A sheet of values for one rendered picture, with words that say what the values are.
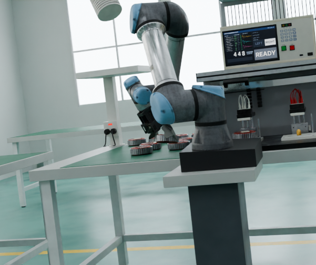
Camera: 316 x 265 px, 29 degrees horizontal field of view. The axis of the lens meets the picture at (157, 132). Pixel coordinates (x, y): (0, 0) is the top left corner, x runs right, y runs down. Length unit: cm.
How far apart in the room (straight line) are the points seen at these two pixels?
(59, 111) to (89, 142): 72
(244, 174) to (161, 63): 51
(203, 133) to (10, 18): 842
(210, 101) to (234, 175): 28
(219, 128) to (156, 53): 37
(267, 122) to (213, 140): 92
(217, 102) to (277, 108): 91
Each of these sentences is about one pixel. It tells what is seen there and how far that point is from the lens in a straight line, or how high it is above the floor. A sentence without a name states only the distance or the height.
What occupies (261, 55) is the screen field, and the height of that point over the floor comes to 116.
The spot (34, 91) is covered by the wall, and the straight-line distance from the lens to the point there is 1028.
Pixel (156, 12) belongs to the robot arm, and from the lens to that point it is 237.
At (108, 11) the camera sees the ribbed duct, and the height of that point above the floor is 157.
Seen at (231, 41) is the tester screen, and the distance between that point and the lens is 294.
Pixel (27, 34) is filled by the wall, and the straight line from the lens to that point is 1035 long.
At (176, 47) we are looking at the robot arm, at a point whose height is 122.
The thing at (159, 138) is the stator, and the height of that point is 83.
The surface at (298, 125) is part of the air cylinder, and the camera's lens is 291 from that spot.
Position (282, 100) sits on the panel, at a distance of 303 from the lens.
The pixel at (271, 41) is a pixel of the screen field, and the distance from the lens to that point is 292.
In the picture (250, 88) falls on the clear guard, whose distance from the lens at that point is 265.
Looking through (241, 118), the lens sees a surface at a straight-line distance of 285.
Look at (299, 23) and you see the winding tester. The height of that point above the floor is 129.
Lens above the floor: 104
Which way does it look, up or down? 4 degrees down
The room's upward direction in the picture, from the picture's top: 6 degrees counter-clockwise
